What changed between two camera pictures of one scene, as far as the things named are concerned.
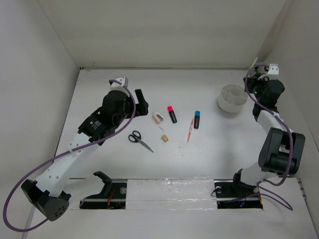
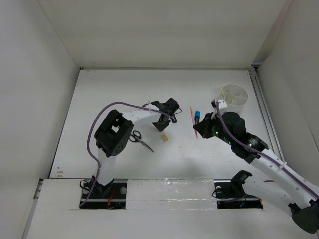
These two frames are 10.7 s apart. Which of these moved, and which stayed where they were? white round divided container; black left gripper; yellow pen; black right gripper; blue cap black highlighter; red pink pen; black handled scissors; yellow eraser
Moved: black right gripper; red pink pen; yellow pen; black left gripper
Stayed: blue cap black highlighter; white round divided container; yellow eraser; black handled scissors
